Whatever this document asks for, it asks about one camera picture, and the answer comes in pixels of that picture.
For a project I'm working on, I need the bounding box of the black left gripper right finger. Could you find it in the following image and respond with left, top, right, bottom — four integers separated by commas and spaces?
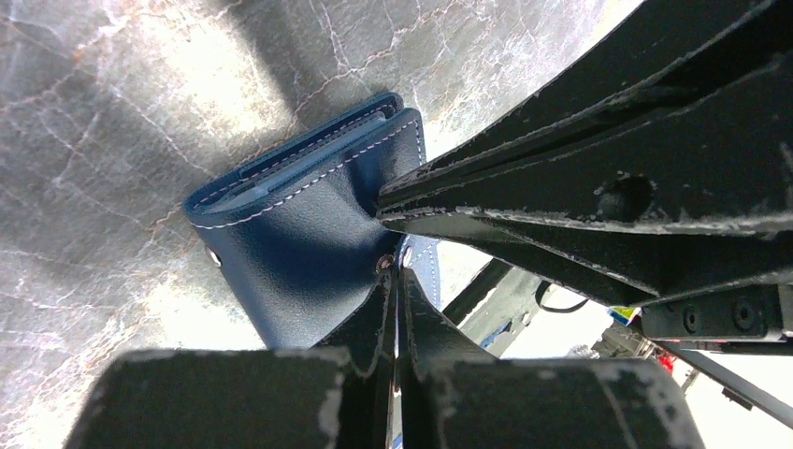
398, 268, 703, 448

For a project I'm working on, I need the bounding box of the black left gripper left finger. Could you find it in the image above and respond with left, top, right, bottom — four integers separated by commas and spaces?
66, 269, 397, 448

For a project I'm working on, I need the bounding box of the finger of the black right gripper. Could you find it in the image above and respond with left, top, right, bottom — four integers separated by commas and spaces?
415, 1, 792, 180

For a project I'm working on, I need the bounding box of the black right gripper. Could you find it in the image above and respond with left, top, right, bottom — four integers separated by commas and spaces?
379, 67, 792, 427

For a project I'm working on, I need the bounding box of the blue leather card holder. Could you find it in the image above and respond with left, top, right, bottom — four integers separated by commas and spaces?
182, 92, 441, 349

